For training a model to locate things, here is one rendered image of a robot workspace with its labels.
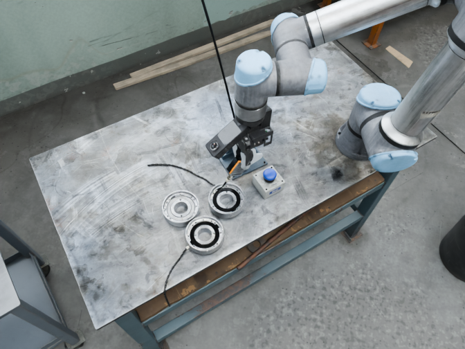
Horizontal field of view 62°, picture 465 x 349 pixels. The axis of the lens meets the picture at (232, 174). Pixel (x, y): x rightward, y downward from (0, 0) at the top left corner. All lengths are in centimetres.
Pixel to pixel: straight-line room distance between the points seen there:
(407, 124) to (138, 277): 79
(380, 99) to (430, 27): 230
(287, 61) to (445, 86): 35
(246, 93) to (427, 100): 42
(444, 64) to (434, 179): 154
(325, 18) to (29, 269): 151
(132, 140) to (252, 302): 96
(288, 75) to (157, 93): 182
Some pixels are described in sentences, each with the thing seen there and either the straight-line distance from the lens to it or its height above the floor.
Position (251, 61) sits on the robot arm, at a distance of 81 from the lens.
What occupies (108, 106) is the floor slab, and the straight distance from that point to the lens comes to 258.
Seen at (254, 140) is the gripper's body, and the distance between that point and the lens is 95.
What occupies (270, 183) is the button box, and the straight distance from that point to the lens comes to 114.
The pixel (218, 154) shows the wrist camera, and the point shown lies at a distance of 94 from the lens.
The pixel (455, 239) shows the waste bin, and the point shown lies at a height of 19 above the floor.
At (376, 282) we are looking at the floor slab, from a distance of 203.
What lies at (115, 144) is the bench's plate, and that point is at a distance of 132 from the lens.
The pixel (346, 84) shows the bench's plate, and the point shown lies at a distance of 153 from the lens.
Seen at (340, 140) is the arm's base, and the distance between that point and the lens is 130.
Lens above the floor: 181
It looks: 57 degrees down
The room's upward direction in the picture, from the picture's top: 2 degrees clockwise
